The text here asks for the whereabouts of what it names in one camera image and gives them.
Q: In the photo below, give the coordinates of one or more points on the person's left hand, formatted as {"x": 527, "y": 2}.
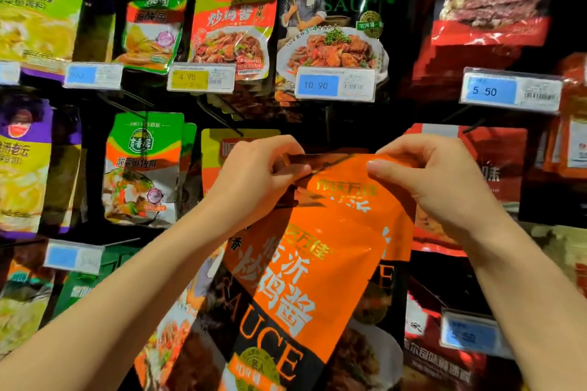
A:
{"x": 247, "y": 184}

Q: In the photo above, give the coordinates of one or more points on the person's right hand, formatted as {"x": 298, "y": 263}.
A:
{"x": 440, "y": 184}

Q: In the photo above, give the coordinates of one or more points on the stack of red white packets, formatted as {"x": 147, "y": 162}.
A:
{"x": 500, "y": 161}

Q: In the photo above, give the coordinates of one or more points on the black display shelf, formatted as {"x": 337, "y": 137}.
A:
{"x": 357, "y": 122}

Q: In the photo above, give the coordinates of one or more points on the stack of green orange packets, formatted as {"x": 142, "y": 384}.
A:
{"x": 142, "y": 166}

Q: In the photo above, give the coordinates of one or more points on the orange sauce packet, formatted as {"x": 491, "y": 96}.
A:
{"x": 321, "y": 276}

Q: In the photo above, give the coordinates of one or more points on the stack of pale olive packets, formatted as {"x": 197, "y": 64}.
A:
{"x": 559, "y": 248}

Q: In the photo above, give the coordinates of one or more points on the stack of orange white packets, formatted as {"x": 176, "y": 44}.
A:
{"x": 573, "y": 138}

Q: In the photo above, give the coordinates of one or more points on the stack of small green packets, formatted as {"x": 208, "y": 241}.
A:
{"x": 151, "y": 33}

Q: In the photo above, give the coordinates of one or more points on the stack of dark green packets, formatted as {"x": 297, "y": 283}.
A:
{"x": 91, "y": 290}

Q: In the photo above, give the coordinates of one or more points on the stack of red steak packets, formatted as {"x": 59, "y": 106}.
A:
{"x": 490, "y": 1}

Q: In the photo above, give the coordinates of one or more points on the stack of green chef packets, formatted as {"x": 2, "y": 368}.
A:
{"x": 339, "y": 15}

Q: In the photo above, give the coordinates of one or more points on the person's left forearm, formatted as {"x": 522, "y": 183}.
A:
{"x": 114, "y": 313}

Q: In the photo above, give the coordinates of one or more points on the person's right forearm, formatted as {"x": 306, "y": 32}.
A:
{"x": 527, "y": 303}

